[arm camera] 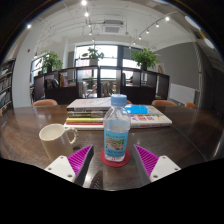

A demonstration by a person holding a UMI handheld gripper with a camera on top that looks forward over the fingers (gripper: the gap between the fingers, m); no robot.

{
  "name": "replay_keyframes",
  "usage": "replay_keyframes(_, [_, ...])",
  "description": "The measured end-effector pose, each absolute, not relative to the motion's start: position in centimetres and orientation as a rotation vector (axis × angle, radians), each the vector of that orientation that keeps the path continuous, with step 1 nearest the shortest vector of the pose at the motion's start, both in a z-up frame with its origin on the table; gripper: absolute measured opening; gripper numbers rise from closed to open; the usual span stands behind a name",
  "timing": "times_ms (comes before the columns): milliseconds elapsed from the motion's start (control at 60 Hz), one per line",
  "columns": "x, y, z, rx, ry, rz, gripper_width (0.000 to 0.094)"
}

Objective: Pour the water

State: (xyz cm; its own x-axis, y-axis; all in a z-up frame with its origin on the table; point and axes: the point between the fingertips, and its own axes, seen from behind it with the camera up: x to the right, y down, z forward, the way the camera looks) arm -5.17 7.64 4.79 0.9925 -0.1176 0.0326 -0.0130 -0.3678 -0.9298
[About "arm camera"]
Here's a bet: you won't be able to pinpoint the ceiling air conditioner unit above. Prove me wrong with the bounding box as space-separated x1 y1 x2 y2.
101 20 125 35

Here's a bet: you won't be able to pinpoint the cream ceramic mug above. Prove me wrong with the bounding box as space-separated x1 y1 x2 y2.
38 123 79 162

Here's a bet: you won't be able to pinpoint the large flat white book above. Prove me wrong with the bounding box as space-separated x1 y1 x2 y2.
63 122 105 131

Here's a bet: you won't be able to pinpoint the tall bookshelf with books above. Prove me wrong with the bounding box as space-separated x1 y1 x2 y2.
0 58 17 116

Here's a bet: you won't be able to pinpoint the yellow-spined book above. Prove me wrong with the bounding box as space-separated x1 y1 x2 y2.
65 116 105 124

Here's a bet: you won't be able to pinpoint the dark-spined book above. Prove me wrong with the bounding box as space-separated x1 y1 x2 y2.
67 110 108 119

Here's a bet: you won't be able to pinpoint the potted green plant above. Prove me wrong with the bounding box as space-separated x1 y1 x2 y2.
81 47 105 67
40 50 64 74
130 47 161 72

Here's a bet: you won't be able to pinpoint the low dark shelf unit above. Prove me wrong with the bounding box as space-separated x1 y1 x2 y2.
33 65 171 106

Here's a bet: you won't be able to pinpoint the thick book with blue cover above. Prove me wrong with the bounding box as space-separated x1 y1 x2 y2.
124 104 174 129

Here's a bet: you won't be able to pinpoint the white wall radiator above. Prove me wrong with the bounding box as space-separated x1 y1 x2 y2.
169 82 197 105

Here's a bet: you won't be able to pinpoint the red-spined thin book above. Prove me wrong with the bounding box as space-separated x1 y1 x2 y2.
65 121 105 126

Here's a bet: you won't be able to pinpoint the white-covered book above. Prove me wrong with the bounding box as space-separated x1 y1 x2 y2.
66 97 113 112

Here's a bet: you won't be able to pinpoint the ceiling lights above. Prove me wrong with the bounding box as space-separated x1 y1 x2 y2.
25 0 216 51

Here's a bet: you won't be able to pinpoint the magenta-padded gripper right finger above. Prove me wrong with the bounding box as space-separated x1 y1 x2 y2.
132 144 183 185

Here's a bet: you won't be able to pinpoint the flat round red coaster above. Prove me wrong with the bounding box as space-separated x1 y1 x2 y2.
99 148 132 168

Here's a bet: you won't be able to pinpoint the clear blue-capped water bottle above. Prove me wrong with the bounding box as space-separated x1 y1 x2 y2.
102 93 132 163

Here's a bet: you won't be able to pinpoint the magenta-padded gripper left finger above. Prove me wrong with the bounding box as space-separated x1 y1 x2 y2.
43 144 95 187

